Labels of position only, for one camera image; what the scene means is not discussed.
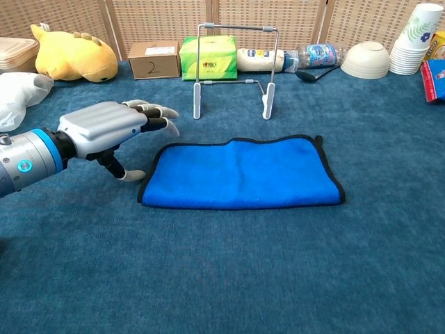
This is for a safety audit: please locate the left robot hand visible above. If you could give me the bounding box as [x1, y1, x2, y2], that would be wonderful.
[56, 99, 181, 182]

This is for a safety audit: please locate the grey and blue towel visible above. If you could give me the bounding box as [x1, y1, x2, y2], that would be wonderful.
[137, 134, 347, 211]

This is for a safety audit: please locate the white metal wire stand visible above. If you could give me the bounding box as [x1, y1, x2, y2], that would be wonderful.
[193, 22, 280, 121]

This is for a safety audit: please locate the yellow plush toy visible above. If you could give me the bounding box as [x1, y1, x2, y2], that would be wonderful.
[30, 23, 119, 84]

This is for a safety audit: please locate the brown cardboard box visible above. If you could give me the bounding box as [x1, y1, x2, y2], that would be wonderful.
[127, 40, 181, 81]

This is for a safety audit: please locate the white plastic bag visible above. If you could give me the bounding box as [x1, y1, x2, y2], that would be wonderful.
[0, 72, 55, 133]

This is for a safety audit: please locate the wicker folding screen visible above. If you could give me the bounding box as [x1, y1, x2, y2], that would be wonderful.
[0, 0, 445, 63]

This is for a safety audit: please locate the green tissue pack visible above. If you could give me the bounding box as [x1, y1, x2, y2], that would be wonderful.
[179, 35, 238, 82]

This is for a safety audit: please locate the white mayonnaise bottle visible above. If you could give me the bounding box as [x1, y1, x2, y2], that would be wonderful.
[236, 47, 299, 73]

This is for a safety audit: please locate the blue carpet table cover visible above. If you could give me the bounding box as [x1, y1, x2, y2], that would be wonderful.
[0, 61, 445, 334]

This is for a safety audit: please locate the black ladle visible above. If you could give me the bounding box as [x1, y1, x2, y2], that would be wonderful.
[295, 65, 340, 84]

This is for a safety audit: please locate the clear plastic water bottle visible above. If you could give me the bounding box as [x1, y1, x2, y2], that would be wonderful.
[296, 42, 348, 70]

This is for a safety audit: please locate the beige upturned bowl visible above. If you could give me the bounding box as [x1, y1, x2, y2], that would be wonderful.
[339, 40, 390, 80]

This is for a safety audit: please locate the stack of paper cups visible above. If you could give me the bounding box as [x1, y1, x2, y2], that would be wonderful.
[388, 3, 442, 76]

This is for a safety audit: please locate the blue and red snack bag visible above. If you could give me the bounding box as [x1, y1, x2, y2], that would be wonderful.
[419, 58, 445, 104]

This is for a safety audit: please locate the yellow snack bag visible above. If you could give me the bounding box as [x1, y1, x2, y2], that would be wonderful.
[422, 30, 445, 63]

